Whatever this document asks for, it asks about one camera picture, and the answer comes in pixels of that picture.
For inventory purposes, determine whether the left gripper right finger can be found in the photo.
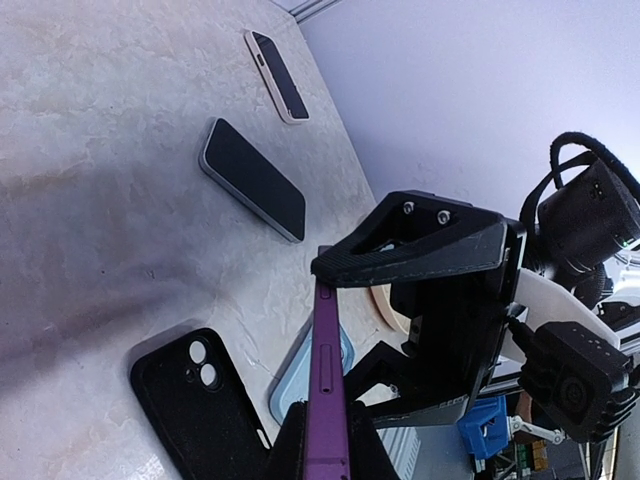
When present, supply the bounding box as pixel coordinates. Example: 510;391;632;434
347;401;398;480

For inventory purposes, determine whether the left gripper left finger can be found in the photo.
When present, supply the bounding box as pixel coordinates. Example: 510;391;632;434
262;401;307;480

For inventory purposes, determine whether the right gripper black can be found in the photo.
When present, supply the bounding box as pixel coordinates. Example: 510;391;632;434
311;190;526;425

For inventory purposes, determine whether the dark phone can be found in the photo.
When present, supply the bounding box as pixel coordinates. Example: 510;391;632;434
303;277;351;480
198;118;306;242
244;30;309;125

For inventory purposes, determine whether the black phone case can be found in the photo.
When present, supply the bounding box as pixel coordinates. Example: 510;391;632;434
129;328;271;479

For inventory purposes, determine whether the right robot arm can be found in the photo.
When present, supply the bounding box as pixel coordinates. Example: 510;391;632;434
311;132;639;442

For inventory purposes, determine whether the light blue phone case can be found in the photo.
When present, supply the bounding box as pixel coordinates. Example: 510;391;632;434
268;312;357;426

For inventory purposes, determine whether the beige plate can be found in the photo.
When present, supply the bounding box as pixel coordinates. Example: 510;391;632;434
369;284;411;334

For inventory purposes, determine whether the blue plastic part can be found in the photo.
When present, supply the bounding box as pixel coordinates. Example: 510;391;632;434
457;395;509;460

